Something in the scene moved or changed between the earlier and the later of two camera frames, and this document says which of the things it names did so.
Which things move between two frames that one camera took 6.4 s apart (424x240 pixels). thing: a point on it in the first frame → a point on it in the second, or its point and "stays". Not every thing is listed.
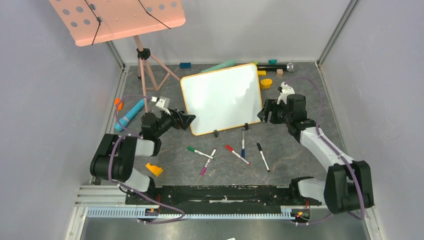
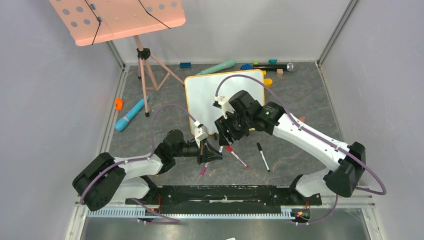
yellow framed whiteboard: [224, 99] stays
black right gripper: [270, 112] → [224, 129]
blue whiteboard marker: [243, 149] → [220, 152]
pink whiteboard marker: [203, 170] stays
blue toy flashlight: [121, 123] stays
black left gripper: [184, 120] → [205, 154]
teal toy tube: [227, 64] stays
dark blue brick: [185, 65] stays
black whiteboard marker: [262, 155] stays
